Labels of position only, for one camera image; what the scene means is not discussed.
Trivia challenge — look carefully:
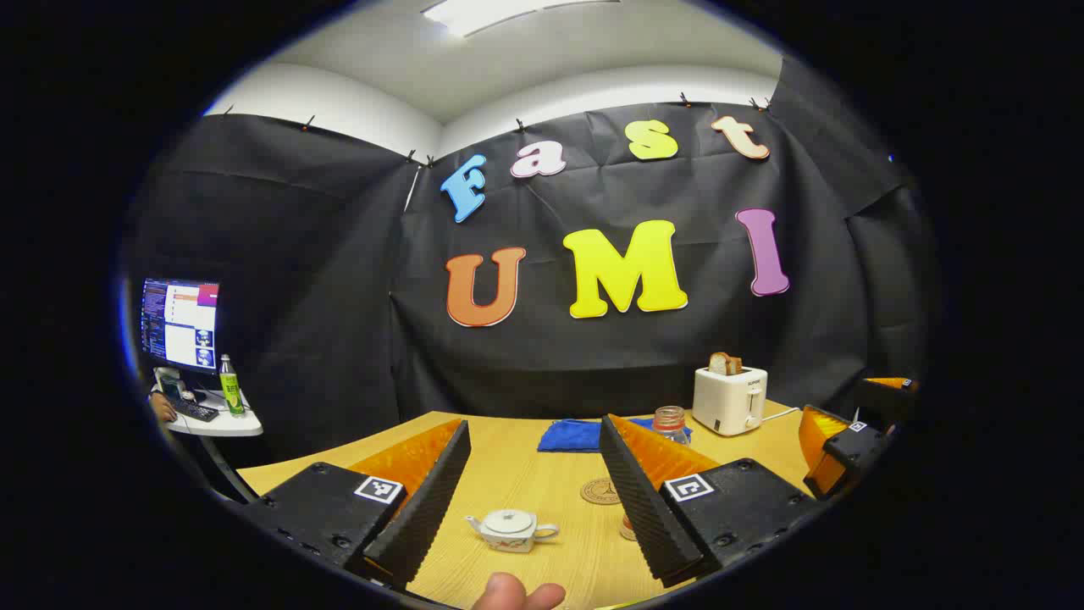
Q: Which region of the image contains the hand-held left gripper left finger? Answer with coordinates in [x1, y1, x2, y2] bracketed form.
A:
[241, 418, 473, 591]

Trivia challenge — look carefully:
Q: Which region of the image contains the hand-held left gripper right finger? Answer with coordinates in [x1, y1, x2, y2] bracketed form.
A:
[599, 413, 827, 585]

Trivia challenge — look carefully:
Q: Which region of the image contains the round wooden coaster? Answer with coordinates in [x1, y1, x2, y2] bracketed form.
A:
[581, 477, 626, 507]

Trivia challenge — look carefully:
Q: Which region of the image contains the clear plastic water bottle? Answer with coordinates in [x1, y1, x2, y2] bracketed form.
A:
[621, 406, 692, 543]

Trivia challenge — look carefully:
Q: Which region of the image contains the white ceramic teacup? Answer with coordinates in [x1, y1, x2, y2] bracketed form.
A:
[466, 508, 561, 554]

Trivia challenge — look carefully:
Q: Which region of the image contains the green drink bottle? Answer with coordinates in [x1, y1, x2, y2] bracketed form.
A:
[219, 354, 246, 417]

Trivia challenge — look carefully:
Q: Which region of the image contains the blue cloth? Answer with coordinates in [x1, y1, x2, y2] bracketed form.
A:
[538, 417, 693, 453]

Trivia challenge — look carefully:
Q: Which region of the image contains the white toaster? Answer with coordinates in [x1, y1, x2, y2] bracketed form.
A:
[693, 366, 769, 437]

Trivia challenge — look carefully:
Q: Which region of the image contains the white side table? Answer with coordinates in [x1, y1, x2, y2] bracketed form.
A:
[159, 388, 264, 502]

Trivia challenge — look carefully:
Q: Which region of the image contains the black backdrop cloth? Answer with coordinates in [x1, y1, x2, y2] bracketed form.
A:
[127, 55, 941, 465]

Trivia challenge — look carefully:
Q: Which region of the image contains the computer monitor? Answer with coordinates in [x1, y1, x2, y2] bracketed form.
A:
[140, 278, 221, 374]

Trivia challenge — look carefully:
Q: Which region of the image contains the ceiling light panel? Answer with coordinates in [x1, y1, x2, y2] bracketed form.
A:
[422, 0, 621, 39]

